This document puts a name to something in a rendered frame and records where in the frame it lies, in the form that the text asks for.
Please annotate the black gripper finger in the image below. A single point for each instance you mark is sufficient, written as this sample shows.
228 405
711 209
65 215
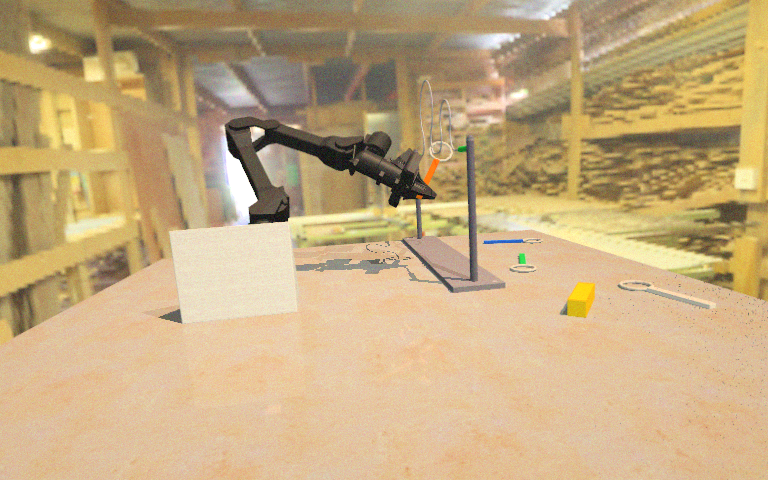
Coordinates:
413 196
419 187

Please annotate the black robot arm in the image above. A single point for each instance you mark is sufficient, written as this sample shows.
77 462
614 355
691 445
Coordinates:
334 151

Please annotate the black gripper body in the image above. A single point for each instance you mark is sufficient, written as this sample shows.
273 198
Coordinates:
399 180

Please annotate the yellow rectangular block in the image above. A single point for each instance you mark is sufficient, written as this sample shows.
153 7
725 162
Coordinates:
580 300

